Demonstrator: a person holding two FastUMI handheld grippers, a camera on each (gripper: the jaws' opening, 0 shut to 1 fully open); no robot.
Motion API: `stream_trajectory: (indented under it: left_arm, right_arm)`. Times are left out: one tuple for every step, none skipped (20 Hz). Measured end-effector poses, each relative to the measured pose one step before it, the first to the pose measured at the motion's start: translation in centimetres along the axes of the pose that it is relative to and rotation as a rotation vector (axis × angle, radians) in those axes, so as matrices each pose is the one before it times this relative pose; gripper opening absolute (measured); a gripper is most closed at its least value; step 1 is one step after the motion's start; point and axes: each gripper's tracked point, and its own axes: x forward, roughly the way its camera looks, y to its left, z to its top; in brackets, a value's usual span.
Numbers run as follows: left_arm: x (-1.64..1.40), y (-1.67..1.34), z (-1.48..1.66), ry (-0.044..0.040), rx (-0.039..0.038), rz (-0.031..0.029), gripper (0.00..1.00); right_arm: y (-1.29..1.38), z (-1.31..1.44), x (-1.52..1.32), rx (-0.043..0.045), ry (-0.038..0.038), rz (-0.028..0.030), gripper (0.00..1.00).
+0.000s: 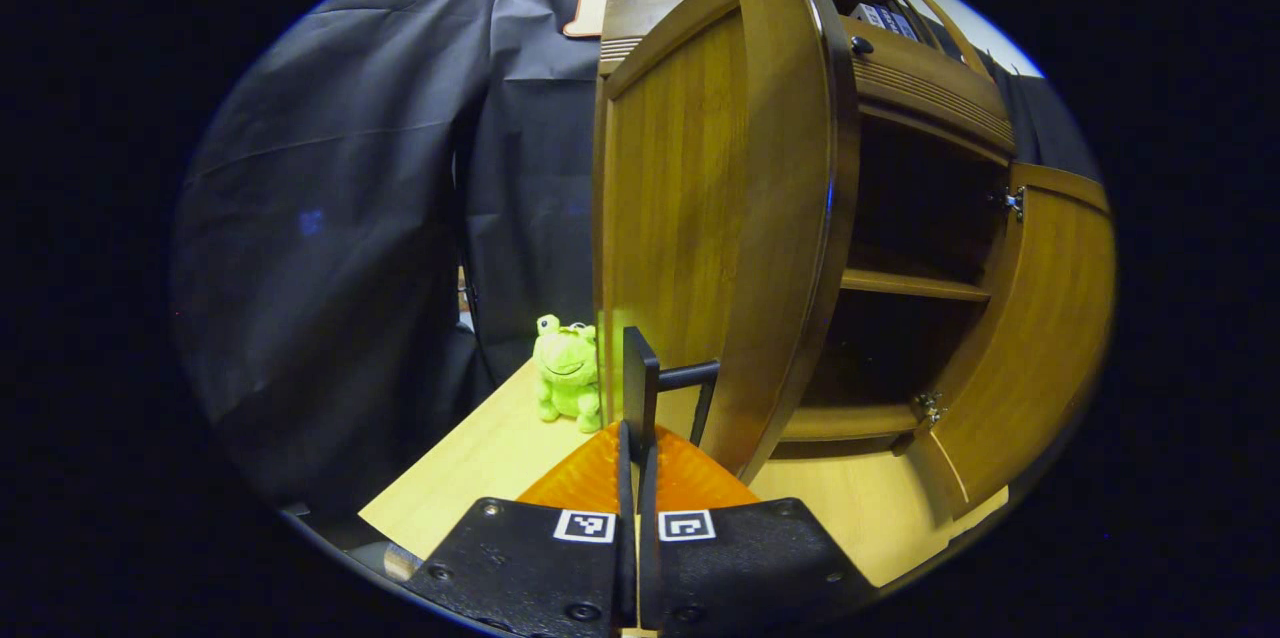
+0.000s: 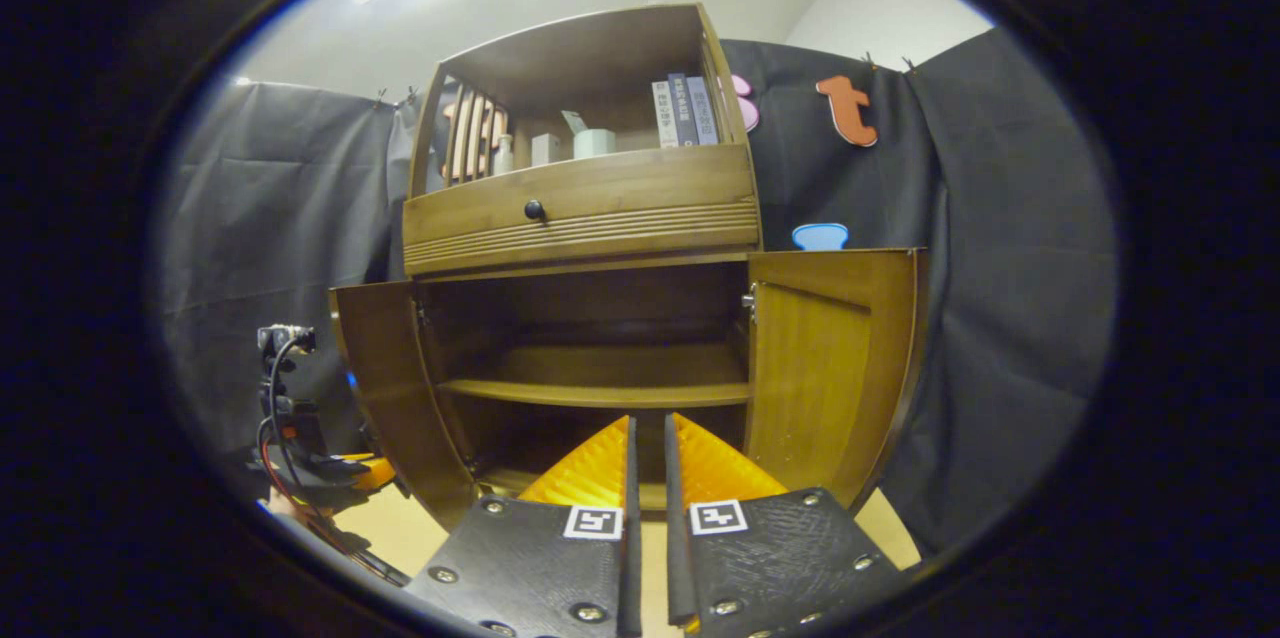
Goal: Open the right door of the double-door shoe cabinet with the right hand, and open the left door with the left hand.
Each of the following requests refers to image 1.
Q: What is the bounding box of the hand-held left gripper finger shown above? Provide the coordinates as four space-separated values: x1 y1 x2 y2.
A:
405 421 638 638
637 423 876 638

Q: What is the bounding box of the black door handle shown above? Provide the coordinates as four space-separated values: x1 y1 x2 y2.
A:
622 325 721 459

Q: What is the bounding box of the wooden cabinet door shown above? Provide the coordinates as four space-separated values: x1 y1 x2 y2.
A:
915 161 1116 519
592 0 861 484

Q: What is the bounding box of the wooden inner cabinet shelf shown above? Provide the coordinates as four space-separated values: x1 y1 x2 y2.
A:
840 268 993 304

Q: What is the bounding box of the wooden cabinet drawer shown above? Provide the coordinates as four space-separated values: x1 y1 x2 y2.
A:
598 0 1016 154

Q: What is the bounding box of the green frog plush toy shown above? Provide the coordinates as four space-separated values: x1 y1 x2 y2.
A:
532 314 604 434

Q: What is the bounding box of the black backdrop cloth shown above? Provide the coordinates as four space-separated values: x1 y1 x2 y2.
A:
170 0 1101 519

